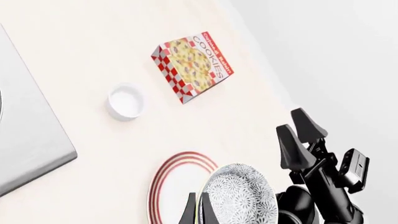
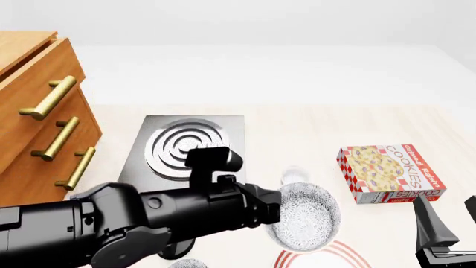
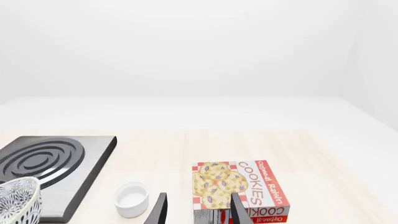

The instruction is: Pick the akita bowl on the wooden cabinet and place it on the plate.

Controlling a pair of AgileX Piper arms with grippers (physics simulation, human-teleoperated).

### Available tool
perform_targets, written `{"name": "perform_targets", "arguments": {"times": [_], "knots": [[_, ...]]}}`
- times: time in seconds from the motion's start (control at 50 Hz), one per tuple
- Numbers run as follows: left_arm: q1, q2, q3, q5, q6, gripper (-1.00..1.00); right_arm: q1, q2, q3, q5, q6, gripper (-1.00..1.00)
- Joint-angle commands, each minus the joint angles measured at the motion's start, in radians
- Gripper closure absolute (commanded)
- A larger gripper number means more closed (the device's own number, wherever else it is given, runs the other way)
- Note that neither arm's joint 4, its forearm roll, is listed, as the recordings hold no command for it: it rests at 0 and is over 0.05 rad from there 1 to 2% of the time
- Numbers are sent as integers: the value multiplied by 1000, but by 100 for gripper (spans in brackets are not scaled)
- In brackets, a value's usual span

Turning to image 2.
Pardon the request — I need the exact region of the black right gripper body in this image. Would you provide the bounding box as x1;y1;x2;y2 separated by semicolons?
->
415;241;476;268

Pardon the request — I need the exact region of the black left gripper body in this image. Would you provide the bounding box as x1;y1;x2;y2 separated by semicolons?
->
254;185;282;228

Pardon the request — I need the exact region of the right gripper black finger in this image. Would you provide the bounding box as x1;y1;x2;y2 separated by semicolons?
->
463;194;476;222
412;194;460;252

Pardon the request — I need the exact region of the patterned bowl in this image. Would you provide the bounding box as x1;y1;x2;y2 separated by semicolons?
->
167;258;209;268
263;182;341;252

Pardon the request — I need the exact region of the white plate with red rings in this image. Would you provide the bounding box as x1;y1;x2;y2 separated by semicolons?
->
274;239;373;268

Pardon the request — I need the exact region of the flat black stove plate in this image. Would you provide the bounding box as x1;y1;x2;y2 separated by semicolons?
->
117;114;246;194

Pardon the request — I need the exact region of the wooden cabinet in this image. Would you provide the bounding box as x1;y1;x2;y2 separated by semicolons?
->
0;30;103;209

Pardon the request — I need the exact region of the red white cookie box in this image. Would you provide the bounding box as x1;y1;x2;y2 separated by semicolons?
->
336;143;447;205

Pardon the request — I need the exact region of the small wooden drawer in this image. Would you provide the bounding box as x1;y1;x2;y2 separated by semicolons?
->
0;118;103;209

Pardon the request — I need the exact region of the medium wooden drawer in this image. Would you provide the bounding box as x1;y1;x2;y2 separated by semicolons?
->
0;81;99;209

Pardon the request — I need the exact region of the large wooden drawer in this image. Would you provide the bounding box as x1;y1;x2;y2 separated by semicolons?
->
0;37;87;174

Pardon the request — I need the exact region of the short brass drawer handle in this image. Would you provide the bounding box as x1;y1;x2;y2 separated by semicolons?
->
54;146;97;192

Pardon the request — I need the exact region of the medium brass drawer handle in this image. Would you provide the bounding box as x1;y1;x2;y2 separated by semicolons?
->
30;116;81;162

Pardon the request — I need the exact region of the long brass drawer handle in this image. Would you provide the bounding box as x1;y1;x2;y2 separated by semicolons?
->
18;74;78;121

